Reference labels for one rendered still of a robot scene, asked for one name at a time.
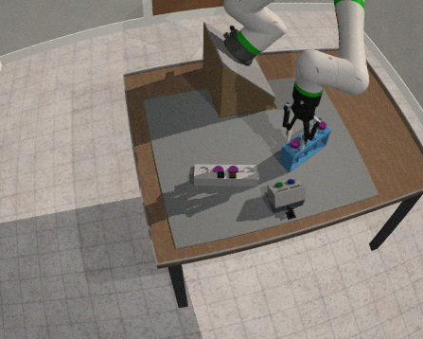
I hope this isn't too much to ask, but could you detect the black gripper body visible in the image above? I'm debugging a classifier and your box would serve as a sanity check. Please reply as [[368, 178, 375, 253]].
[[291, 101, 315, 122]]

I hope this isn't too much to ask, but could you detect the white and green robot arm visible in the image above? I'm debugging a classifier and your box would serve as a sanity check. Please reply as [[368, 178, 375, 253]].
[[223, 0, 369, 109]]

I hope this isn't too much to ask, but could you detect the grey button panel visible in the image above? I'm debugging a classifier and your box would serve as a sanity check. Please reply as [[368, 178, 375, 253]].
[[266, 177, 306, 220]]

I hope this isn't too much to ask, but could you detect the grey flat mat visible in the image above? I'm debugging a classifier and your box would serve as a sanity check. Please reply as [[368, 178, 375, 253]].
[[144, 78, 379, 249]]

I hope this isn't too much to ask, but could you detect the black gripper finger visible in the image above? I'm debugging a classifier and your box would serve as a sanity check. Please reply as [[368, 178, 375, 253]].
[[300, 116, 322, 151], [282, 102, 300, 144]]

